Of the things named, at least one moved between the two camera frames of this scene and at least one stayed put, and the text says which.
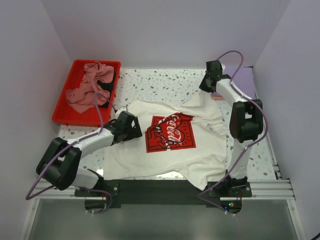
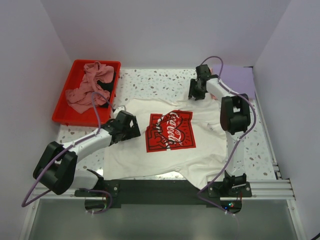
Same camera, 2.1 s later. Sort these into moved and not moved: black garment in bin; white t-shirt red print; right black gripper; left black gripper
Moved: right black gripper
Not moved: left black gripper; black garment in bin; white t-shirt red print
